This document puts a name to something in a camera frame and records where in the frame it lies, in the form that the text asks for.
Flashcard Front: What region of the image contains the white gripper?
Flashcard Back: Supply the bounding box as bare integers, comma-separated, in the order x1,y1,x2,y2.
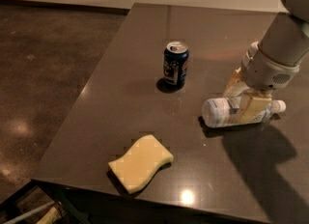
223,42,299,125

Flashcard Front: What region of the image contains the clear blue-label plastic bottle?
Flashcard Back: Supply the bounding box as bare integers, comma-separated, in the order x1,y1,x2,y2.
202,97,286,128

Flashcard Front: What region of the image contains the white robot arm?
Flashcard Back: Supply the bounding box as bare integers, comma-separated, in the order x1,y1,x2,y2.
223,0,309,125

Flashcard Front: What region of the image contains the blue pepsi can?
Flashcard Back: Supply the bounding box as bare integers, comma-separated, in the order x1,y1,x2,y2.
163,41,189,89

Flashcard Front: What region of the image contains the yellow wavy sponge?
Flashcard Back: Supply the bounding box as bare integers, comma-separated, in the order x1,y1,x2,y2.
108,134,174,194

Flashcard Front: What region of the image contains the grey rod under table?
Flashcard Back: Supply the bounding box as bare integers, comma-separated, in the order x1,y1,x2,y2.
3,201,55,224

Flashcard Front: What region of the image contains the yellow object under table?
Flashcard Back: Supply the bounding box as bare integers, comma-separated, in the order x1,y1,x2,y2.
36,207,61,224

